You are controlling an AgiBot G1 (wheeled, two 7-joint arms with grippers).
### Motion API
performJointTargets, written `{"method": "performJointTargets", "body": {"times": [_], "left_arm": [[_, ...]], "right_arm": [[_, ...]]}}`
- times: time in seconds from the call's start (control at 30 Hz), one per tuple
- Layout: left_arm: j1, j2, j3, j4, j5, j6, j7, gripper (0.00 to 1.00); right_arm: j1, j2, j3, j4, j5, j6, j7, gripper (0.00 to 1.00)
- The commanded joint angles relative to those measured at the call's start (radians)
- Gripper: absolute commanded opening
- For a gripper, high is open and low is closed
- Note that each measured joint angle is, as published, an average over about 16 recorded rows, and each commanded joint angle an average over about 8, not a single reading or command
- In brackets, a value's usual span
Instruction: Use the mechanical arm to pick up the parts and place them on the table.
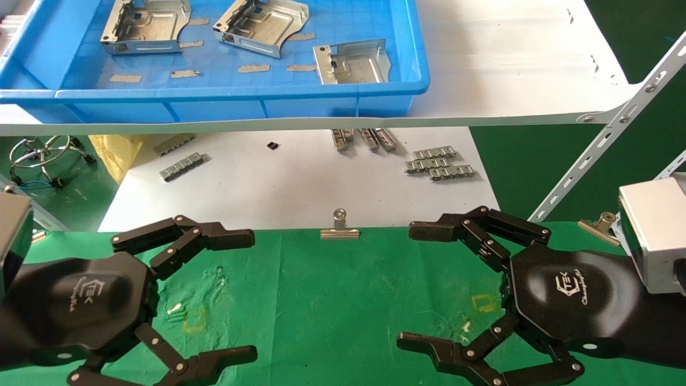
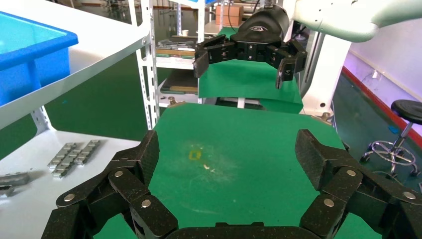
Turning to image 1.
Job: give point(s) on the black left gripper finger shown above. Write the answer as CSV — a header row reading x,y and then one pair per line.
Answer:
x,y
225,237

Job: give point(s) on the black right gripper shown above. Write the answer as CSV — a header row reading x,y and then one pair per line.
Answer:
x,y
573,300

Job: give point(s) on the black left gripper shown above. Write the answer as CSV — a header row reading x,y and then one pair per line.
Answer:
x,y
80,300

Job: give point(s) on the stamped metal bracket part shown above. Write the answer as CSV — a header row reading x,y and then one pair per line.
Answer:
x,y
155,24
359,67
268,27

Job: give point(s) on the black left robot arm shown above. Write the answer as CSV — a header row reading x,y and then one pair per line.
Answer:
x,y
8,332

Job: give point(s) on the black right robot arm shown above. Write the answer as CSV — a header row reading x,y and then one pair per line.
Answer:
x,y
670,327

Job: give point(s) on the white lower shelf board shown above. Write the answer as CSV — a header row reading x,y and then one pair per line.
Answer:
x,y
268,187

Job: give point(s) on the white shelf board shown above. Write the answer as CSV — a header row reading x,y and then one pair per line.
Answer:
x,y
268,187
509,64

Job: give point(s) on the small metal clip strip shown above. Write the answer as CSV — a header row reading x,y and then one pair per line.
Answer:
x,y
368,138
182,166
434,153
427,164
341,138
174,143
386,138
452,172

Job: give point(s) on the green table cloth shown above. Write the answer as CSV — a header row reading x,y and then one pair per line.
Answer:
x,y
321,311

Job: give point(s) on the blue plastic bin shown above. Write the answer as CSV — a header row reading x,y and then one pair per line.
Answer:
x,y
214,102

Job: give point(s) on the yellow cloth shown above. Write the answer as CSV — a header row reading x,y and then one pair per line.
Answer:
x,y
115,153

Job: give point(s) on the grey tape strip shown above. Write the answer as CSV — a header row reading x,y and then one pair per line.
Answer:
x,y
186,73
125,78
191,44

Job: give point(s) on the chrome chair base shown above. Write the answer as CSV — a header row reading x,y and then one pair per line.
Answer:
x,y
28,143

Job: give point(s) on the white slotted angle post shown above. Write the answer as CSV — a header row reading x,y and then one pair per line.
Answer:
x,y
672,167
51,219
616,128

